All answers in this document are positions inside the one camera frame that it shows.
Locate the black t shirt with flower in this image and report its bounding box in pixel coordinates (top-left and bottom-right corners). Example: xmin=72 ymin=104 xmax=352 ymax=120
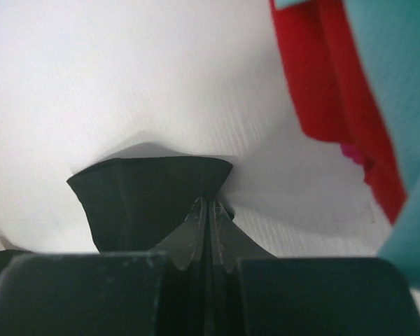
xmin=0 ymin=156 xmax=237 ymax=291

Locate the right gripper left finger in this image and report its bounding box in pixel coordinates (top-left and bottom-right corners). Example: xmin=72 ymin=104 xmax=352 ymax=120
xmin=153 ymin=198 xmax=207 ymax=335

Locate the red folded t shirt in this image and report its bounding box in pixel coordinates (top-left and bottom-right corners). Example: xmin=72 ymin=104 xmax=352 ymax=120
xmin=269 ymin=1 xmax=406 ymax=223

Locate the teal folded t shirt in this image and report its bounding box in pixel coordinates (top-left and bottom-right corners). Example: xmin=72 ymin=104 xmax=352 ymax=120
xmin=274 ymin=0 xmax=420 ymax=293

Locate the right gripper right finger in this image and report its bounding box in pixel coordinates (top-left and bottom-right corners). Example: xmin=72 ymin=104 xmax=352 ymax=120
xmin=208 ymin=200 xmax=275 ymax=335

